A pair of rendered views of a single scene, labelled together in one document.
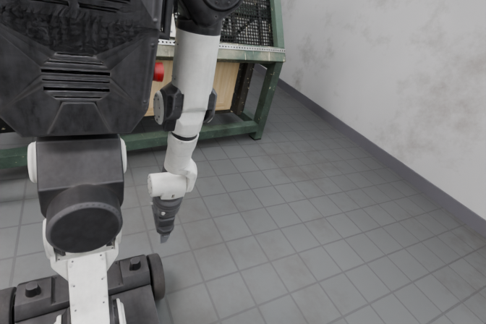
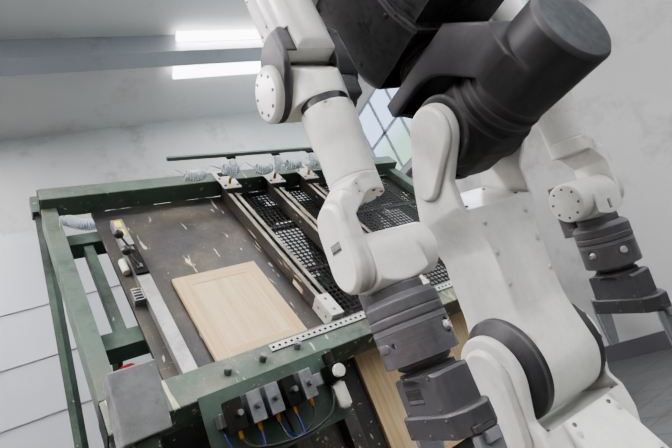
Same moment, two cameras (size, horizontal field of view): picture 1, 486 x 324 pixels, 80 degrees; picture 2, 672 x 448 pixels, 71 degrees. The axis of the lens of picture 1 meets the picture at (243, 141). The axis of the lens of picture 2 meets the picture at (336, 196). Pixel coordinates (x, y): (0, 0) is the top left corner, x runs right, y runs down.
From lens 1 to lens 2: 86 cm
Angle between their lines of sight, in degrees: 49
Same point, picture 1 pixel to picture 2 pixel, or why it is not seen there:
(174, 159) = (564, 120)
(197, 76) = not seen: outside the picture
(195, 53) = not seen: outside the picture
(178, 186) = (603, 181)
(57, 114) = not seen: outside the picture
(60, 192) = (506, 25)
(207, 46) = not seen: outside the picture
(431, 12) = (633, 118)
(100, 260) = (618, 411)
